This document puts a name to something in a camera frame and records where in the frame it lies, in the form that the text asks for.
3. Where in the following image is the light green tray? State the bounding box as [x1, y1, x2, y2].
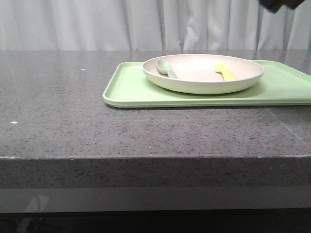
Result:
[103, 60, 311, 108]

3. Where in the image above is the yellow plastic fork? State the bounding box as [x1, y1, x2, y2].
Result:
[214, 63, 236, 81]

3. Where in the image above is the grey curtain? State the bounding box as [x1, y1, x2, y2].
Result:
[0, 0, 311, 51]

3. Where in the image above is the white round plate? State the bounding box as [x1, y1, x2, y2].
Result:
[142, 54, 264, 95]

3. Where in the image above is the sage green spoon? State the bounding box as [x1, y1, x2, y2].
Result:
[156, 60, 177, 79]

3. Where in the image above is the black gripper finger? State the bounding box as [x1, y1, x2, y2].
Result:
[259, 0, 305, 14]

